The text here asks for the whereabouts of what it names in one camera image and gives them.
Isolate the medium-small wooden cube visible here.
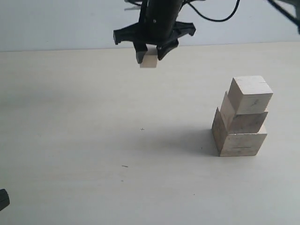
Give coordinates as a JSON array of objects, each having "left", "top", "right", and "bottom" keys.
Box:
[{"left": 228, "top": 75, "right": 273, "bottom": 114}]

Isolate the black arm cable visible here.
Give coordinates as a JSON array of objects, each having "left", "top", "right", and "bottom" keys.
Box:
[{"left": 185, "top": 0, "right": 300, "bottom": 36}]

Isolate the medium-large wooden cube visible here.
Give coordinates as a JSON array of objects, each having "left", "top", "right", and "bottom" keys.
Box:
[{"left": 220, "top": 91, "right": 268, "bottom": 134}]

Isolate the largest wooden cube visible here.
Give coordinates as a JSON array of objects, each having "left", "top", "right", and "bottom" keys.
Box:
[{"left": 212, "top": 108, "right": 267, "bottom": 157}]

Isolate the smallest wooden cube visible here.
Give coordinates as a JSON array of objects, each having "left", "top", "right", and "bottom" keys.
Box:
[{"left": 140, "top": 46, "right": 158, "bottom": 68}]

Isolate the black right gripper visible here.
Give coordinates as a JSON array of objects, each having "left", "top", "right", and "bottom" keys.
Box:
[{"left": 113, "top": 0, "right": 196, "bottom": 64}]

